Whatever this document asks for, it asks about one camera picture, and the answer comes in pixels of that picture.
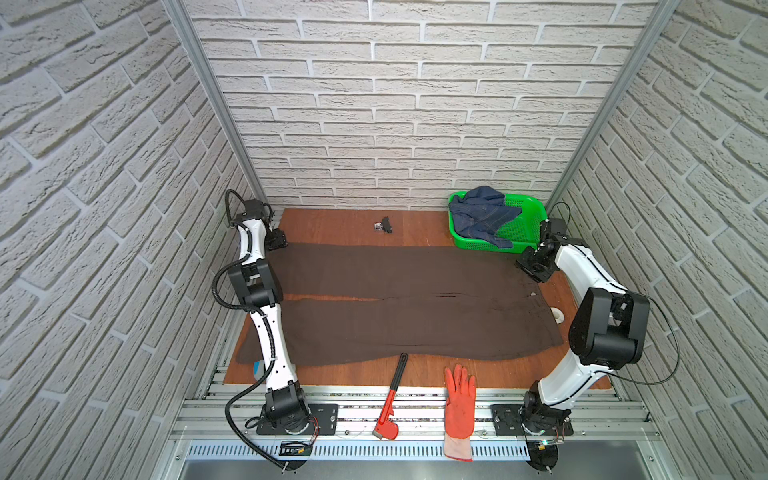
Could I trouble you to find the brown trousers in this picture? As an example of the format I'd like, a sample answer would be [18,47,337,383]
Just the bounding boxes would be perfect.
[268,244,563,366]

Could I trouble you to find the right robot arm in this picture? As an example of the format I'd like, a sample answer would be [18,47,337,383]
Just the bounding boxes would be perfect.
[517,218,650,435]

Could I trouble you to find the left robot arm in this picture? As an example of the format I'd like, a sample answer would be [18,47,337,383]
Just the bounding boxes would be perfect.
[225,199,312,435]

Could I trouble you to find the green plastic basket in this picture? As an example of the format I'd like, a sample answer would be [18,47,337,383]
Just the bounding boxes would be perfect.
[448,191,548,254]

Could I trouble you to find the white tape roll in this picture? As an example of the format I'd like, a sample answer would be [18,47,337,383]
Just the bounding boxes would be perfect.
[551,307,565,324]

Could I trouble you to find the dark blue jeans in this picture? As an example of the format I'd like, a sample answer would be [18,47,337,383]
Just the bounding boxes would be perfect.
[449,186,522,249]

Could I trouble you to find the small black relay component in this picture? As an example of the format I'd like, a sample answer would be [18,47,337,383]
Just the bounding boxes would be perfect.
[374,217,393,234]

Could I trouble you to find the blue grey work glove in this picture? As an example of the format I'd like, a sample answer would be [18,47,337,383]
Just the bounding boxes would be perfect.
[253,360,266,380]

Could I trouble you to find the red rubber glove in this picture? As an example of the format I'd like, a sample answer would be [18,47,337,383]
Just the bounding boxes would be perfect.
[444,364,477,462]

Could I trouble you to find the red pipe wrench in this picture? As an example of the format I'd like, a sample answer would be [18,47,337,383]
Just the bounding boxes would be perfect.
[373,353,409,440]

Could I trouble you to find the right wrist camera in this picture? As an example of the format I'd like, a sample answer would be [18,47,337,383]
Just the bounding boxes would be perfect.
[539,218,568,244]

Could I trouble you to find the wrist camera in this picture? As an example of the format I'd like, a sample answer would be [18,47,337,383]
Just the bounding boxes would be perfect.
[539,218,568,244]
[230,199,274,227]

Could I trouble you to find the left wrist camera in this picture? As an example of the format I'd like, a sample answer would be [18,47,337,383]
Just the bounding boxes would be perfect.
[230,199,274,227]

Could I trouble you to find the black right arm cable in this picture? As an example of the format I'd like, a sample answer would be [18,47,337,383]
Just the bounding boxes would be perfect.
[547,200,682,387]

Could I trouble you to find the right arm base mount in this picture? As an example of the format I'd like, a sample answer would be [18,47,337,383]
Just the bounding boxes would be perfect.
[490,404,574,438]

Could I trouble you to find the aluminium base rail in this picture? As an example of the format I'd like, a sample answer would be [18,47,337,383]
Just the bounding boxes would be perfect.
[170,384,661,461]

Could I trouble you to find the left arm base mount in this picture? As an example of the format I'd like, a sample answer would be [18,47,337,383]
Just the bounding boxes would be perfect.
[256,403,339,436]

